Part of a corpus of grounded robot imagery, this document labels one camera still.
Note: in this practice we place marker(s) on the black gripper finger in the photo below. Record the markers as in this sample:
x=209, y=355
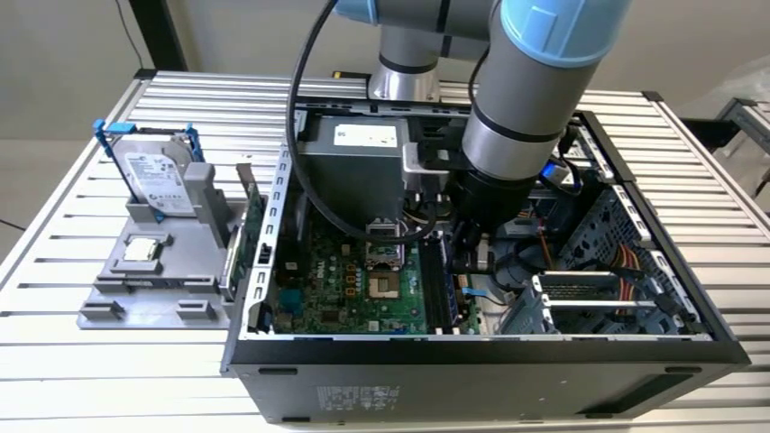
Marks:
x=485, y=257
x=462, y=252

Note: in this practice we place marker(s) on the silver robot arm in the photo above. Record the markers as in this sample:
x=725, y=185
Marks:
x=529, y=90

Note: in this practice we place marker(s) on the black RAM slot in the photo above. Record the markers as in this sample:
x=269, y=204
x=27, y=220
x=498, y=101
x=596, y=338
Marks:
x=456, y=329
x=432, y=284

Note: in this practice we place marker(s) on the thin locking lever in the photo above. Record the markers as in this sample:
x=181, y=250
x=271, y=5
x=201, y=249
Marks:
x=401, y=252

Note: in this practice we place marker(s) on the CPU socket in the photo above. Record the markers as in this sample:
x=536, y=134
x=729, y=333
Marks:
x=385, y=286

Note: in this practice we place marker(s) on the metal disk bay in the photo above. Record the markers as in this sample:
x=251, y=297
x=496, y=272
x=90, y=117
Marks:
x=578, y=288

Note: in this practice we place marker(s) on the grey power supply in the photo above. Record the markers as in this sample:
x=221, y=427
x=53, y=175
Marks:
x=356, y=180

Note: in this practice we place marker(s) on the green motherboard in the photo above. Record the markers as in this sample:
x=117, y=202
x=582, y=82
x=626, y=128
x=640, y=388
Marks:
x=325, y=297

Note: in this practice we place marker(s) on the black PC case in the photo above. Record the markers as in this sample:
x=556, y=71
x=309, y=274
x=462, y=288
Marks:
x=421, y=392

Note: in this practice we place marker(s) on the green graphics card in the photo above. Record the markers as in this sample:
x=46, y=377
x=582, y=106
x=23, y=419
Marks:
x=255, y=212

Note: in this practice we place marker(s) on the yellow plug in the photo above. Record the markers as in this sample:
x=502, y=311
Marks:
x=338, y=74

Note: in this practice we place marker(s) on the grey parts rack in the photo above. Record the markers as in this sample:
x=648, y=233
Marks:
x=181, y=266

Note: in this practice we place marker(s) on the silver CPU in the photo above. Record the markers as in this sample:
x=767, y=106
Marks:
x=142, y=250

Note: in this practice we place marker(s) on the hard disk in blue carrier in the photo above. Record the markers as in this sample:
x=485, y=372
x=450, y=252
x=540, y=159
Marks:
x=150, y=176

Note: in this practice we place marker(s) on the silver camera with blue plug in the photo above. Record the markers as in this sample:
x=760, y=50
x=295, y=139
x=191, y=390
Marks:
x=557, y=173

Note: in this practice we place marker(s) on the silver camera with black plug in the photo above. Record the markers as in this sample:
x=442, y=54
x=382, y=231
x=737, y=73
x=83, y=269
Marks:
x=421, y=158

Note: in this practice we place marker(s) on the grey metal shelf frame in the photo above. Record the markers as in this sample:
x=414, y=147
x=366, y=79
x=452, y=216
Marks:
x=743, y=110

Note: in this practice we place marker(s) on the black frame post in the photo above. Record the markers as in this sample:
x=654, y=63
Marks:
x=162, y=36

